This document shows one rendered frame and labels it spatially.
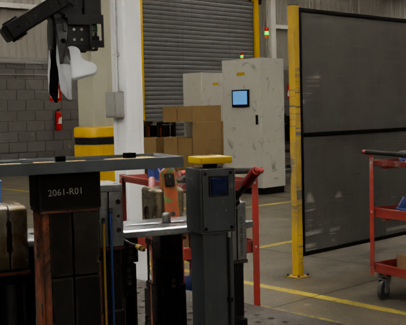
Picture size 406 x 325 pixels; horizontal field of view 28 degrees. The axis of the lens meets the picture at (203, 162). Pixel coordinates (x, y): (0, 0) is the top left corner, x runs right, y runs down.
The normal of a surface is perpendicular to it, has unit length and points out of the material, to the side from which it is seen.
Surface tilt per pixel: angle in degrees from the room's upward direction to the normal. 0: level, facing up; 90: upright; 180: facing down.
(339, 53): 89
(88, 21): 90
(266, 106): 90
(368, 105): 90
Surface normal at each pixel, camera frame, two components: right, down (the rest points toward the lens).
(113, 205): 0.39, 0.05
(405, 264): -0.92, 0.05
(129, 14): 0.68, 0.03
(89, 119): -0.73, 0.06
